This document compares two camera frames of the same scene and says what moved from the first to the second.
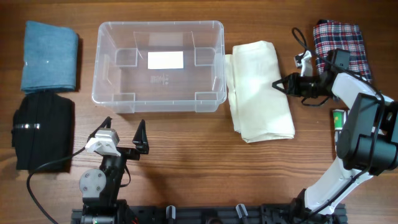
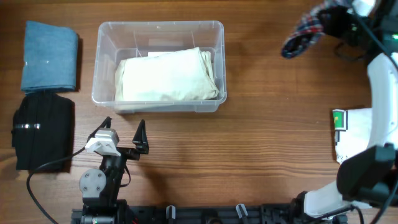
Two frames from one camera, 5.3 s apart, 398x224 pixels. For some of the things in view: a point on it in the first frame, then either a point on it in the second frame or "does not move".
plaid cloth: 331,35 to 307,30
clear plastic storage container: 161,66 does not move
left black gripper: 142,145 does not move
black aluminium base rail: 242,214 does not move
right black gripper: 293,89 to 333,28
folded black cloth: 43,132 does not move
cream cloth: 260,110 to 183,74
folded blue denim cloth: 49,58 does not move
